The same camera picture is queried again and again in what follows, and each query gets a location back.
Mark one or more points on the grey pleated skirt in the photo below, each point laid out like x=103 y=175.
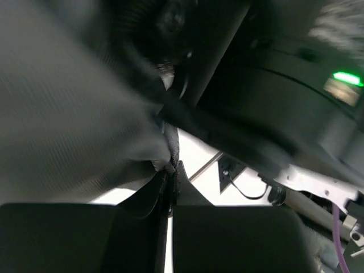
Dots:
x=72 y=128

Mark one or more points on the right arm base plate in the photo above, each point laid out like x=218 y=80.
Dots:
x=228 y=169

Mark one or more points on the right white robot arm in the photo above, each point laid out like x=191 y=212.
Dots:
x=298 y=188

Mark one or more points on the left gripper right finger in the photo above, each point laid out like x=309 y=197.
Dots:
x=208 y=238

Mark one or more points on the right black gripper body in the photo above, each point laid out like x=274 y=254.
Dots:
x=271 y=83

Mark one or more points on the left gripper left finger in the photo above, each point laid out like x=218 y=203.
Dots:
x=51 y=237

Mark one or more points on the aluminium table edge rail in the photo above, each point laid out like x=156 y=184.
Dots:
x=207 y=165

